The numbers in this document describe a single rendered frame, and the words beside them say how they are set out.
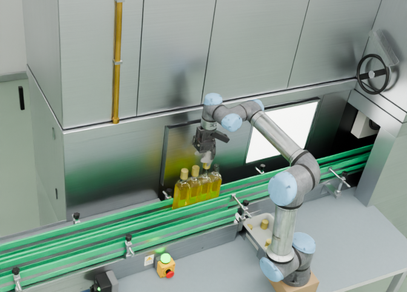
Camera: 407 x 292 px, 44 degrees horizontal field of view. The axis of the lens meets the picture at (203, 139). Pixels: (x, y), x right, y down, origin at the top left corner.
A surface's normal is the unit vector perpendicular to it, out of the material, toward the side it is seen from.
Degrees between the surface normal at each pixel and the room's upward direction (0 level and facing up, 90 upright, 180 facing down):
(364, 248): 0
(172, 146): 90
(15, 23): 90
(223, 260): 0
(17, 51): 90
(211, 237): 90
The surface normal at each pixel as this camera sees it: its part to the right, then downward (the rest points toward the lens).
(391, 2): -0.87, 0.18
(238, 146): 0.48, 0.55
